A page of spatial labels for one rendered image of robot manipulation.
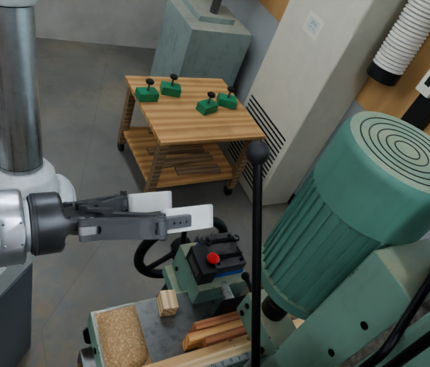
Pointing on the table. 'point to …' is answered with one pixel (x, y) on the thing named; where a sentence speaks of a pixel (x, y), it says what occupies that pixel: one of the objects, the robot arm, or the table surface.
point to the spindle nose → (269, 309)
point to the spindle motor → (356, 207)
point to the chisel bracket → (276, 336)
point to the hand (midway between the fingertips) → (182, 207)
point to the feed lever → (260, 151)
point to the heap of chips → (122, 338)
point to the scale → (231, 360)
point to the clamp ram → (230, 303)
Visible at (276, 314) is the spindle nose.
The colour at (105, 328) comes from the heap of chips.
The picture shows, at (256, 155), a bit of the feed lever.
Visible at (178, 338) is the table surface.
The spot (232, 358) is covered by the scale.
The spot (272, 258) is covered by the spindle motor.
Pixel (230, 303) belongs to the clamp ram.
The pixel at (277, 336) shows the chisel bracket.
